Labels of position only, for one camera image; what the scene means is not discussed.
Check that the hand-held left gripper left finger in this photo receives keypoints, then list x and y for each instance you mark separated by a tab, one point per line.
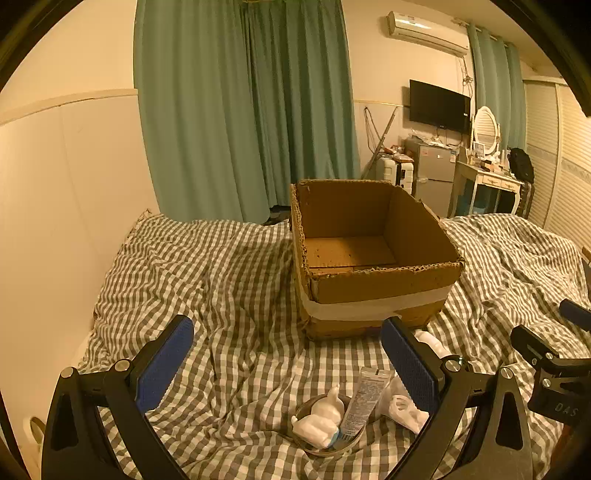
164	364

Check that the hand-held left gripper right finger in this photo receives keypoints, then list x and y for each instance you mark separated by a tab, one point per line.
411	364

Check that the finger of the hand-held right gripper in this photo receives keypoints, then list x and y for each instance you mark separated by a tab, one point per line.
577	314
531	344

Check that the small white bottle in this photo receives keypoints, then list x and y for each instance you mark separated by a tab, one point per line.
431	344

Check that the white squeeze tube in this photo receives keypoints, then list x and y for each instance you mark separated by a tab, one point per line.
364	401

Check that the brown cardboard box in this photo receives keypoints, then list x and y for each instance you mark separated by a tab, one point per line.
364	295

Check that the white animal figurine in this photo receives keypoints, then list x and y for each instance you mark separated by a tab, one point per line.
318	415

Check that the round metal bowl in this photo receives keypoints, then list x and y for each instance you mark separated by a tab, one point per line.
310	446

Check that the grey checked blanket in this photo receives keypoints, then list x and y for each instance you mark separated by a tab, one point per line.
231	300

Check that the white slatted wardrobe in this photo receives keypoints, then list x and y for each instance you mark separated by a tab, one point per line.
568	157

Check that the white dressing table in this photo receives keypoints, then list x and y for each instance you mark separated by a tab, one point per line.
489	182

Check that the black bag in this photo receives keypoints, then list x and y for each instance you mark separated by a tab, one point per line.
521	165

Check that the white suitcase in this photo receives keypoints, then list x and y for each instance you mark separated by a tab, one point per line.
390	173

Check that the silver small fridge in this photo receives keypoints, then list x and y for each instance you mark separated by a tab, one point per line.
434	170

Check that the white oval mirror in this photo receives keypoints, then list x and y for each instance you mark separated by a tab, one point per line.
485	129

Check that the leaning broom stick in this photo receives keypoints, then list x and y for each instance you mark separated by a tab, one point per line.
381	138

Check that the teal curtain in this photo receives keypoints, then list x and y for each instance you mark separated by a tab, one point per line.
194	115
496	78
304	106

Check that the white air conditioner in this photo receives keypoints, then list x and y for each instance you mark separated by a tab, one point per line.
425	32

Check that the black wall television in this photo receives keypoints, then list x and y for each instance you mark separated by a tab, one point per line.
438	105

